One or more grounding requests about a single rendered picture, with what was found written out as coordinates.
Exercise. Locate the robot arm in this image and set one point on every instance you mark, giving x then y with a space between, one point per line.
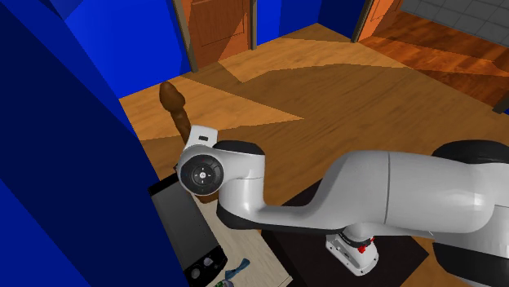
417 190

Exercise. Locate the brown elongated wooden object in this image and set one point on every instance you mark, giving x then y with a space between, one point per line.
171 97

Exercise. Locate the black flat appliance with buttons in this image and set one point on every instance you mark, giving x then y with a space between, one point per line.
182 222

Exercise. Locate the orange wooden door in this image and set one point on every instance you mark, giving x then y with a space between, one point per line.
216 30

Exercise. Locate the dark robot stand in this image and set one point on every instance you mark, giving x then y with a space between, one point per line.
302 258

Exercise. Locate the blue scissors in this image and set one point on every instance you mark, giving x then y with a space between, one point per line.
238 269

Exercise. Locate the small green white object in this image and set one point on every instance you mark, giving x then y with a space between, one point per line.
225 283

